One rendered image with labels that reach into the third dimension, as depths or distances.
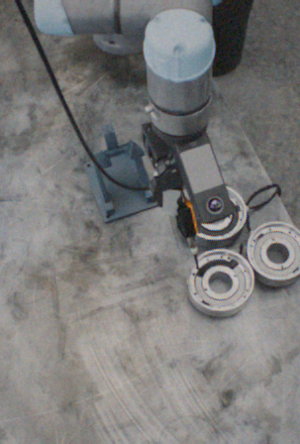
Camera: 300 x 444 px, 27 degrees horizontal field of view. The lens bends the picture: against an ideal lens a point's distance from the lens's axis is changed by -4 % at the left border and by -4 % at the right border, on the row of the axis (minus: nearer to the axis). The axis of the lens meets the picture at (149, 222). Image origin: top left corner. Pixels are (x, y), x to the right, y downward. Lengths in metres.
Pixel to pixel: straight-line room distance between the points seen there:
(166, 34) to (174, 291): 0.49
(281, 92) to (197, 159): 1.58
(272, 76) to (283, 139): 0.30
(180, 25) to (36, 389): 0.60
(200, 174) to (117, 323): 0.32
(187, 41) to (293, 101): 1.69
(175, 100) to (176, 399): 0.47
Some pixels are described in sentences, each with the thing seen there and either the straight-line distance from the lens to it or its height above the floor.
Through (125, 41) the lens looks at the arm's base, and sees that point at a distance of 1.31.
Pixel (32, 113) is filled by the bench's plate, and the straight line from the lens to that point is 1.26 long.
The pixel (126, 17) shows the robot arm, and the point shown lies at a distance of 0.76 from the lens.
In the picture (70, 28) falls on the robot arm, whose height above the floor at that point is 1.22.
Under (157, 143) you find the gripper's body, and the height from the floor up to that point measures 1.07.
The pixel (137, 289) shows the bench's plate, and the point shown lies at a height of 0.80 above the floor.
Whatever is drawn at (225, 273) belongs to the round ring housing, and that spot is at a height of 0.83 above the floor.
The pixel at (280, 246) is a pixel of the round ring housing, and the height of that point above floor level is 0.82.
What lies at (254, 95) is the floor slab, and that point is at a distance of 2.33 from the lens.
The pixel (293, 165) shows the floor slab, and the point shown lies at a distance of 2.16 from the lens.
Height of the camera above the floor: 1.75
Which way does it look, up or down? 60 degrees down
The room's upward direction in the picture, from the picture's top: 4 degrees counter-clockwise
